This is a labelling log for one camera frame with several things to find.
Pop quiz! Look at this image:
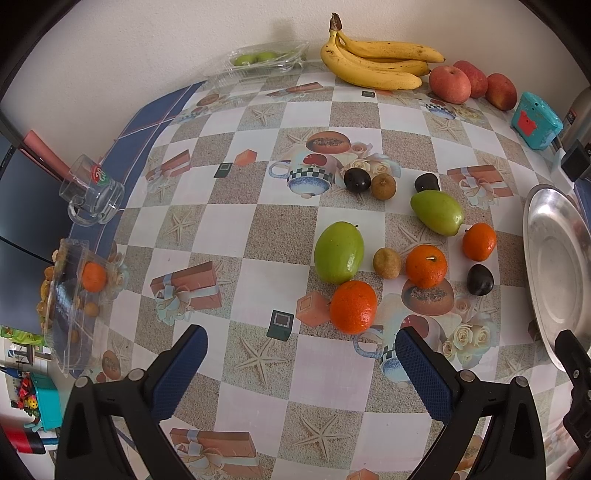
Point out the orange with stem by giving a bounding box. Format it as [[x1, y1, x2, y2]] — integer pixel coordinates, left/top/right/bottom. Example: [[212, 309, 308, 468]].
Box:
[[406, 245, 448, 289]]

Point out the small orange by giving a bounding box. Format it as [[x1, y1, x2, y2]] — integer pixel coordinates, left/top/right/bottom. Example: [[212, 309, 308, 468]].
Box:
[[462, 223, 497, 262]]

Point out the clear container with green fruits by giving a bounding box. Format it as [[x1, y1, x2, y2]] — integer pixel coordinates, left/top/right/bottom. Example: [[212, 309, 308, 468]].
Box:
[[204, 40, 310, 90]]

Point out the middle red apple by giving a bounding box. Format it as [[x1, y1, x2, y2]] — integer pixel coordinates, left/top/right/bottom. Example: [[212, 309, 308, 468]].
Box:
[[454, 60, 488, 99]]

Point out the teal plastic box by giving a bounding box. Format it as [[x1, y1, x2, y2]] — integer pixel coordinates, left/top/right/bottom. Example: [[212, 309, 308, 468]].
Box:
[[511, 92, 563, 150]]

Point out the yellow banana bunch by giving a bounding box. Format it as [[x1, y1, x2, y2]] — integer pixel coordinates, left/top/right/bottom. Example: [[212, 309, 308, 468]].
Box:
[[321, 13, 446, 91]]

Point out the patterned tablecloth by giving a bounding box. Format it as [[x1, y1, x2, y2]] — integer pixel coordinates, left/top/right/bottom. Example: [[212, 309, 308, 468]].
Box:
[[72, 64, 575, 479]]

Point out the steel kettle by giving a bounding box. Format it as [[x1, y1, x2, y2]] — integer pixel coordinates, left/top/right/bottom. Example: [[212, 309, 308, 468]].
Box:
[[560, 87, 591, 151]]

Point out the right red apple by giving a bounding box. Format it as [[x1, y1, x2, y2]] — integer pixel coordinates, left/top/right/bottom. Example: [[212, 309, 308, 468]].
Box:
[[486, 73, 517, 111]]

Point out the brown fruit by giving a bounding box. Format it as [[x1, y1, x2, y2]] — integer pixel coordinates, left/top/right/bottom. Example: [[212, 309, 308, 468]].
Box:
[[373, 247, 403, 280], [370, 173, 397, 201]]

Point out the silver metal plate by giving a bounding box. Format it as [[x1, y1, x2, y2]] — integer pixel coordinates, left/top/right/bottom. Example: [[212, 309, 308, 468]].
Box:
[[523, 184, 590, 370]]

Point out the large front orange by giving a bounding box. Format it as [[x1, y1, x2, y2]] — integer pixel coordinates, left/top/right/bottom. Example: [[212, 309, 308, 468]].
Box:
[[329, 280, 378, 335]]

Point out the red apple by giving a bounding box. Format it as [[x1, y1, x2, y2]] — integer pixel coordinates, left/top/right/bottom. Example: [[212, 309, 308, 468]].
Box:
[[429, 65, 472, 104], [486, 73, 517, 111], [454, 60, 488, 99]]

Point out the clear container with orange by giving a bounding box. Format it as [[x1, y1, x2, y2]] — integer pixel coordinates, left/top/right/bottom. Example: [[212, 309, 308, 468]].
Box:
[[37, 238, 129, 375]]

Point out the dark plum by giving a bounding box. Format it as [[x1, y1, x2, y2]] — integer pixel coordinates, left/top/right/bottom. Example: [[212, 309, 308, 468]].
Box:
[[467, 264, 494, 296], [344, 168, 372, 194]]

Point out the front red apple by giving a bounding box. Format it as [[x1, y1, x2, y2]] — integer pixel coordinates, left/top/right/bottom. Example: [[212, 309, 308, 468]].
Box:
[[429, 65, 472, 104]]

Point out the black power adapter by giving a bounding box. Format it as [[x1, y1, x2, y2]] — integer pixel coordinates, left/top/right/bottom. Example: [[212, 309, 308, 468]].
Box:
[[561, 140, 590, 182]]

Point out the dark avocado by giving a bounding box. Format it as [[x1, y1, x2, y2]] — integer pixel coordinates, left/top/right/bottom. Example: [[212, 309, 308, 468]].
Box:
[[414, 172, 441, 193]]

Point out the green mango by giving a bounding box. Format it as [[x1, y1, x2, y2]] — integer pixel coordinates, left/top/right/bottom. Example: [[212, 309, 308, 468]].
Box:
[[314, 221, 365, 285], [410, 190, 464, 237]]

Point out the glass mug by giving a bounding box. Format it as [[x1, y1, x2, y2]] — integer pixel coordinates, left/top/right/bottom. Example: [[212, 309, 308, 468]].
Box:
[[59, 155, 125, 227]]

